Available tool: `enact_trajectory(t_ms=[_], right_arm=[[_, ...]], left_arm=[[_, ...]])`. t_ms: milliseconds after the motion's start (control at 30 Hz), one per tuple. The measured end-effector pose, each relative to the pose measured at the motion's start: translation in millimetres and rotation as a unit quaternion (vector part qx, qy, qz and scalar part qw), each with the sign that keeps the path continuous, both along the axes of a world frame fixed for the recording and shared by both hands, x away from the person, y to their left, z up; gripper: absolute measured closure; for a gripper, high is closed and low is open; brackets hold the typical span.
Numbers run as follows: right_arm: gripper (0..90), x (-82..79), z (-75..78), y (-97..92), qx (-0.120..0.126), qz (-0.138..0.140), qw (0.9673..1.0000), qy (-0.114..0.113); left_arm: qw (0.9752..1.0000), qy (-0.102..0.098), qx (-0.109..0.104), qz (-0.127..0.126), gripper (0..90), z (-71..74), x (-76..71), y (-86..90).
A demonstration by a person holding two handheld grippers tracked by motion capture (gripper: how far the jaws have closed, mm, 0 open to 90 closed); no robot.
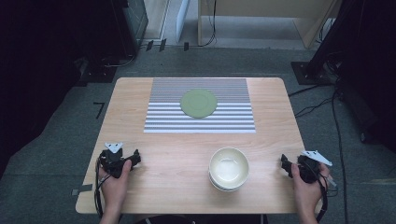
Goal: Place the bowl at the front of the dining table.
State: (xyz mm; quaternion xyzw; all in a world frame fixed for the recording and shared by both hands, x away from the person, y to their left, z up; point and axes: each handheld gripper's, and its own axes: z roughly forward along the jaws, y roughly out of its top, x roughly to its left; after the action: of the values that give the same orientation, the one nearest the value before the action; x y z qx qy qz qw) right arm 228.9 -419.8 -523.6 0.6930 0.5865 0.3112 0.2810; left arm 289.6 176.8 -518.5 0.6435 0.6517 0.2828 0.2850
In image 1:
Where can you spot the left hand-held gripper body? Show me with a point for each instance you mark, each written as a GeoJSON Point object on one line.
{"type": "Point", "coordinates": [112, 161]}

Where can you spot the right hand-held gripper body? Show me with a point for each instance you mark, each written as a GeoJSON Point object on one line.
{"type": "Point", "coordinates": [309, 169]}

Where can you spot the person's right hand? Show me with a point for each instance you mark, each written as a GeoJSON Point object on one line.
{"type": "Point", "coordinates": [306, 194]}

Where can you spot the person's left hand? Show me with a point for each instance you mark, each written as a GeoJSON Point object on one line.
{"type": "Point", "coordinates": [114, 189]}

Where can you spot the grey tape strip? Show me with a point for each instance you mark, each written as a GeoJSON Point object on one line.
{"type": "Point", "coordinates": [82, 189]}

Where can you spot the grey striped placemat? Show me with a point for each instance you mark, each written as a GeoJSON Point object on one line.
{"type": "Point", "coordinates": [162, 121]}

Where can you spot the cream bowl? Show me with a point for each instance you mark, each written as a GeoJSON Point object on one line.
{"type": "Point", "coordinates": [229, 168]}

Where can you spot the white bowl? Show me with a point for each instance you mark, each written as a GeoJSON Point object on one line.
{"type": "Point", "coordinates": [218, 186]}

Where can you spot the green plate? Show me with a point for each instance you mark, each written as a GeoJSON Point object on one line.
{"type": "Point", "coordinates": [198, 103]}

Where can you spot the black stand base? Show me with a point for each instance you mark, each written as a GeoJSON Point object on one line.
{"type": "Point", "coordinates": [309, 74]}

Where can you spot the black cabinet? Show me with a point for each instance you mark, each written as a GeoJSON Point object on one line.
{"type": "Point", "coordinates": [130, 28]}

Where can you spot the white panel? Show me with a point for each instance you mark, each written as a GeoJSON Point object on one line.
{"type": "Point", "coordinates": [182, 18]}

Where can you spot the light wooden desk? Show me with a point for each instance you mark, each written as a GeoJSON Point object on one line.
{"type": "Point", "coordinates": [264, 7]}

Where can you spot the black flat base plate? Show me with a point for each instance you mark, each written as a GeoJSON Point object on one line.
{"type": "Point", "coordinates": [99, 74]}

